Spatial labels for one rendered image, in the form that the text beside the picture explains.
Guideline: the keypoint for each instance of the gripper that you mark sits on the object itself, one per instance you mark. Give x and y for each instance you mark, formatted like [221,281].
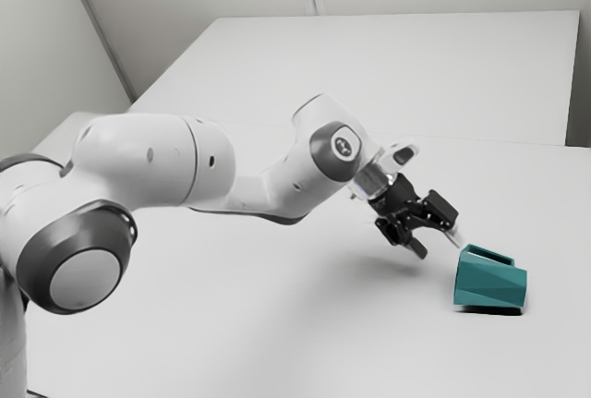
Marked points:
[398,198]

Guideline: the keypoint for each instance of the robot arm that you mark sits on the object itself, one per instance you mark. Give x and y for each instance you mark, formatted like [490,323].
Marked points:
[152,162]

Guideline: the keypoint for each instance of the teal faceted mug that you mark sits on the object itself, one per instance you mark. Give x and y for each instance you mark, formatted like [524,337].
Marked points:
[489,285]

